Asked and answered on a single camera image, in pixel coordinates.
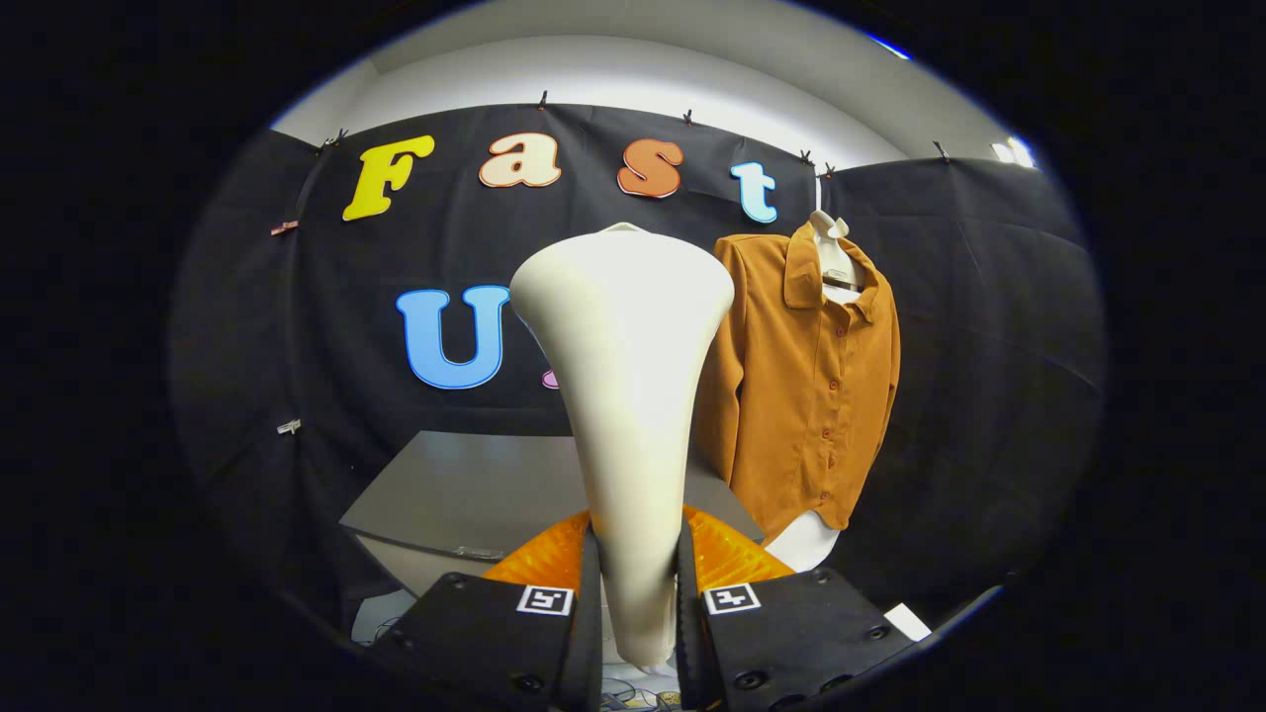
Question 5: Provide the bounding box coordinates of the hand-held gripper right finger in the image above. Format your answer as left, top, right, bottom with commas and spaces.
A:
676, 504, 916, 712

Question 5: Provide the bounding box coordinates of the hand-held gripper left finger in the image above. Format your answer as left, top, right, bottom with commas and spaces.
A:
368, 507, 604, 712

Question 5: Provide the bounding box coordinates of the orange button-up shirt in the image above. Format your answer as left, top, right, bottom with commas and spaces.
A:
692, 220, 902, 544

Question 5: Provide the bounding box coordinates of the white garment steamer head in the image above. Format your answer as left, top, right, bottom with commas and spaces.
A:
509, 222, 736, 669

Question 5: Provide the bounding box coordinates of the white mannequin torso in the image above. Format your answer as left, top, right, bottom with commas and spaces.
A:
764, 210, 863, 574

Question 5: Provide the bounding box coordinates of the grey cabinet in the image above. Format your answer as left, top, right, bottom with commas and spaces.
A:
339, 430, 768, 606

